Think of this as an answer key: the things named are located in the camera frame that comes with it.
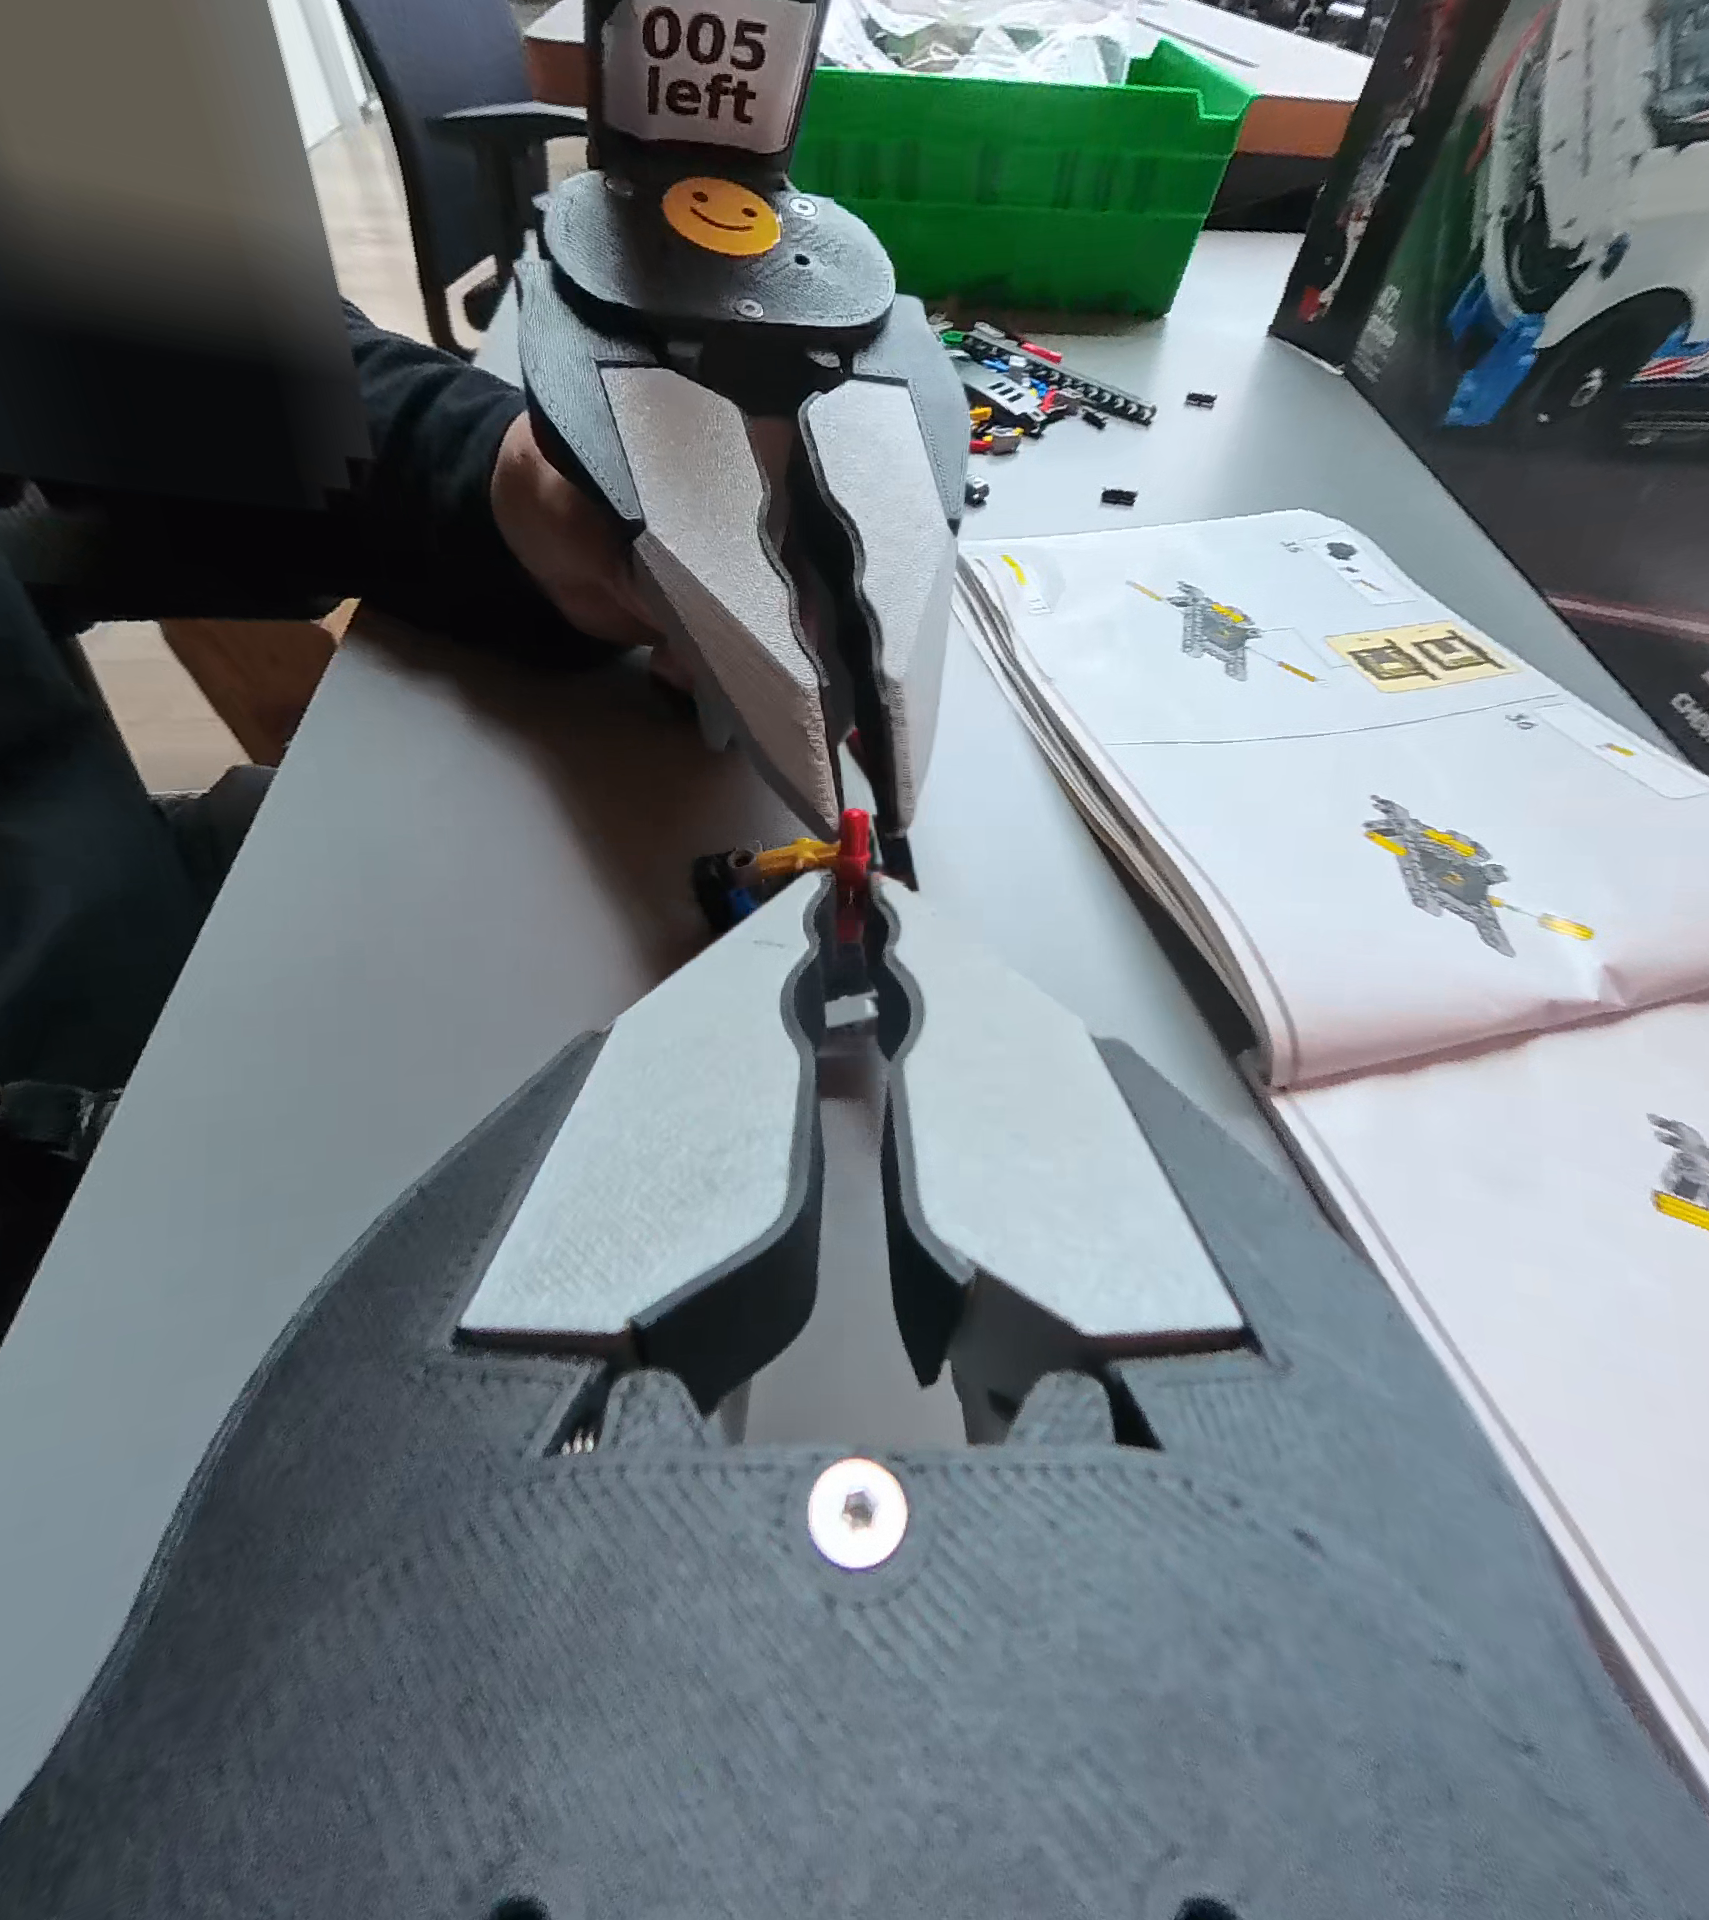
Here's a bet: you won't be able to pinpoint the lego instruction booklet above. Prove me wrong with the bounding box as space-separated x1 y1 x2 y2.
953 509 1709 1907

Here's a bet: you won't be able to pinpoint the person's left forearm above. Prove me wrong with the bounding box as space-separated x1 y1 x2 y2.
43 301 647 670

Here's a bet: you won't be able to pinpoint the clear plastic bags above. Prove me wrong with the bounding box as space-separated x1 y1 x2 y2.
818 0 1218 86

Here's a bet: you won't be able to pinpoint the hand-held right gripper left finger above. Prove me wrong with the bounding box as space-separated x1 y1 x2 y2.
456 870 829 1444

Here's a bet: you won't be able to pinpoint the person's left hand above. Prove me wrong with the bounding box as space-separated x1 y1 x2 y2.
490 414 701 701

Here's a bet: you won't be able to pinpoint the black office chair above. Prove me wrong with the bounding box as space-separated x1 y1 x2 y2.
334 0 594 361

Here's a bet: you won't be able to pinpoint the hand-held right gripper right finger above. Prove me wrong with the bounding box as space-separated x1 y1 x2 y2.
870 885 1258 1444

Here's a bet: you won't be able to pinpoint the green plastic bin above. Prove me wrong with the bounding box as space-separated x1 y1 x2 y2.
791 39 1258 322

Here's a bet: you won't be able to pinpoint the lego set box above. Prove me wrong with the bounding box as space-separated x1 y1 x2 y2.
1272 0 1709 841

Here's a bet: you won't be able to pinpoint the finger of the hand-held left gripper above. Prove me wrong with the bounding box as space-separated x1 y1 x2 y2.
594 364 848 839
795 371 971 889

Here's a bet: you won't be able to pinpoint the small lego assembly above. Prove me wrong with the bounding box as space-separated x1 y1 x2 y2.
694 809 918 1038

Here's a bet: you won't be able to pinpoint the pile of loose lego pieces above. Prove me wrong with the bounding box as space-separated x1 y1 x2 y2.
944 318 1155 461

